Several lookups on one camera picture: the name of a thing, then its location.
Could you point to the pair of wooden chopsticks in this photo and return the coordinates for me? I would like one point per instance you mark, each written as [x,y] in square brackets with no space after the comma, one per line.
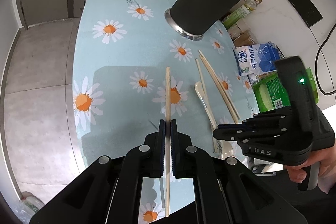
[218,83]

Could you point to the black wall socket panel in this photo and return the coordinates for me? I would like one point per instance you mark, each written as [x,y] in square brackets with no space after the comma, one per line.
[302,5]

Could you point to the white plastic bag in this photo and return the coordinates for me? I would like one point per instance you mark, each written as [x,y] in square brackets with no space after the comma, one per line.
[29,207]

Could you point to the clear bottle green label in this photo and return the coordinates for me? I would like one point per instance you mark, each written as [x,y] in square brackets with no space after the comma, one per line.
[236,15]

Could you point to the slim bamboo chopstick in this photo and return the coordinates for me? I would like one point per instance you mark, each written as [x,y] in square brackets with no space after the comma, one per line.
[201,77]
[223,98]
[167,98]

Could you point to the black utensil holder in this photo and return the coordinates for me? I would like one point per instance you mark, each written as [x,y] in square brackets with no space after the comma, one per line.
[204,6]

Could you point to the person's right hand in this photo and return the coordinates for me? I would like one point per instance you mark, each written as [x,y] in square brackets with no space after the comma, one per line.
[326,166]

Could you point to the cream plastic spoon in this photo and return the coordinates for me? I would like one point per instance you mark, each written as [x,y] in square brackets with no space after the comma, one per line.
[199,87]

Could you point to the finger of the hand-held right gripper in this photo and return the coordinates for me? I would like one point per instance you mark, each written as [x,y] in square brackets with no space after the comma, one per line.
[262,117]
[228,133]

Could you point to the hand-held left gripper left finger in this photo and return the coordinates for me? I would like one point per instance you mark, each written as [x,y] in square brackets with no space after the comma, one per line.
[162,140]

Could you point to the green sugar bag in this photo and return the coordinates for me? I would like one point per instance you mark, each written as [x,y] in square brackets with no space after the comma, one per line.
[273,92]

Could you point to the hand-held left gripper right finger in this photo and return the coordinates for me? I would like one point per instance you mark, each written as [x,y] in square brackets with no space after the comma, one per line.
[173,140]

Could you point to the small clear plastic bag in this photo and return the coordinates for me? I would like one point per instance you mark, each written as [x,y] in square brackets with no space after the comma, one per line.
[256,78]

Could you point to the blue white salt bag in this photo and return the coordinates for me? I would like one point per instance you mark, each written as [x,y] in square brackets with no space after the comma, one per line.
[258,58]

